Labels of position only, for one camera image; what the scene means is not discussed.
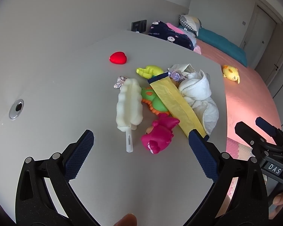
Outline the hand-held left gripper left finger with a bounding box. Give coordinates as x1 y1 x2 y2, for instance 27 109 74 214
15 130 102 226

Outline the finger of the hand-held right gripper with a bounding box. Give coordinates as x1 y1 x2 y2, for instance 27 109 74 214
255 117 283 144
234 121 277 147

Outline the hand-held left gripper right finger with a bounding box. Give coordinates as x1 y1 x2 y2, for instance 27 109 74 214
184 129 269 226

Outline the checked fabric bow hair tie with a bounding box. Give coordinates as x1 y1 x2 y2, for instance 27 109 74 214
113 76 128 89

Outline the person's right hand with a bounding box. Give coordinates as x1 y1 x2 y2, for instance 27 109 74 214
272 190 283 206

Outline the person's left hand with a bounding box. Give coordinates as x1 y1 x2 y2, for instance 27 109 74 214
114 213 137 226

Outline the pastel foam floor mat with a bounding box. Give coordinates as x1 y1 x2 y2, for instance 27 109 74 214
226 137 258 162

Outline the bed with pink sheet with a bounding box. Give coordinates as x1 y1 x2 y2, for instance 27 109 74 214
195 39 282 146

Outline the pink toy figure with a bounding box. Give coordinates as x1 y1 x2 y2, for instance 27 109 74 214
141 113 180 155

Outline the yellow plush duck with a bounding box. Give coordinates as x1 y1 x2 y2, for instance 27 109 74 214
222 65 240 84

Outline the white towel cloth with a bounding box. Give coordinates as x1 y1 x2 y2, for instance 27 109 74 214
178 69 219 136

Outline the white fluffy brush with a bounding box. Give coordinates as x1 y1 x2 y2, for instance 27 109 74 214
116 78 144 153

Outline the green and orange toy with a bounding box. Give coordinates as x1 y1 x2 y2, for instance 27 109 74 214
141 87 170 116

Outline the silver desk grommet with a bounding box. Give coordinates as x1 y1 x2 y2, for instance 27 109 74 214
9 99 24 120

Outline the purple bow hair clip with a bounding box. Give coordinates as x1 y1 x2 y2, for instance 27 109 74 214
168 69 182 82

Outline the teal pillow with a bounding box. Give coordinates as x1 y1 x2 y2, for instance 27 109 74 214
197 27 248 67

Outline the yellow-green plastic toy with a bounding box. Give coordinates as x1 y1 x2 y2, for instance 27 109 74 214
136 65 165 79

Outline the red heart-shaped box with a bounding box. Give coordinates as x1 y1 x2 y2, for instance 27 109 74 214
109 51 128 65

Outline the checked pillow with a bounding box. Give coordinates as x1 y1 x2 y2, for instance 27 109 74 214
179 15 202 36

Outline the navy printed blanket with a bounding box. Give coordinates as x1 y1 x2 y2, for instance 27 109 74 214
147 21 195 50

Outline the grey door with black handle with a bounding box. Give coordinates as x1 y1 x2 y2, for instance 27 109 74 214
255 16 283 97

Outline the black wall socket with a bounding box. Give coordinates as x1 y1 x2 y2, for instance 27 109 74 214
131 19 147 33

